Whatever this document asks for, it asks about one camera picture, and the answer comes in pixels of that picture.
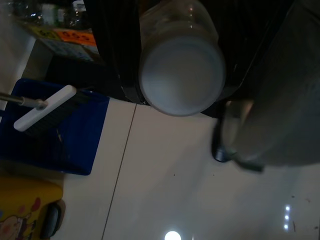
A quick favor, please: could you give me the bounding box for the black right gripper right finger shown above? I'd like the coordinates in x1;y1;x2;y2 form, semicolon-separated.
199;0;290;116

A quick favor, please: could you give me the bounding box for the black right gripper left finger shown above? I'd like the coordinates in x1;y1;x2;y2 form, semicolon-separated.
84;0;151;105

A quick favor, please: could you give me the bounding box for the clear bottle white cap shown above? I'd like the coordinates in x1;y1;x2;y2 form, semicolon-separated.
138;0;227;118

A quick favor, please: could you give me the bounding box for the cardboard box orange label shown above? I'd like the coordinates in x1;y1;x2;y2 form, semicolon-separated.
21;23;106;66

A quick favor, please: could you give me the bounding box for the blue plastic dustpan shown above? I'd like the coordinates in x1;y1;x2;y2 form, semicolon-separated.
0;77;111;176

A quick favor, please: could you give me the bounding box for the yellow cartoon print case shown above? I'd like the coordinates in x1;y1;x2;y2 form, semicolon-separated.
0;174;63;240

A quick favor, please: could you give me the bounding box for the white broom metal handle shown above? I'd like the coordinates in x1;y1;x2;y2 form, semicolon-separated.
0;84;81;137

